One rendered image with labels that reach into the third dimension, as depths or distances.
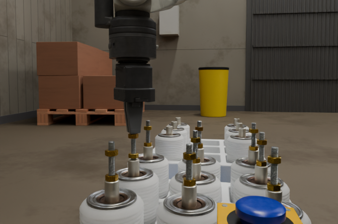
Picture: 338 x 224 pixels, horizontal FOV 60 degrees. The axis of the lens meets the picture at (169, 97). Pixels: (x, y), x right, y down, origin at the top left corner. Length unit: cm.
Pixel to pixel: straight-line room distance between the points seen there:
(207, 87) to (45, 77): 178
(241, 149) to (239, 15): 356
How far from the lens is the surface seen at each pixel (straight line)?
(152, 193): 56
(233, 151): 94
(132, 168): 57
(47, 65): 310
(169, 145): 94
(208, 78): 349
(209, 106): 352
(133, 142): 57
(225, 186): 74
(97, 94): 294
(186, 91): 428
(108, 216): 44
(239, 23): 437
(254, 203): 27
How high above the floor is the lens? 43
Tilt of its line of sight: 3 degrees down
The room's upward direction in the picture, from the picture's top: straight up
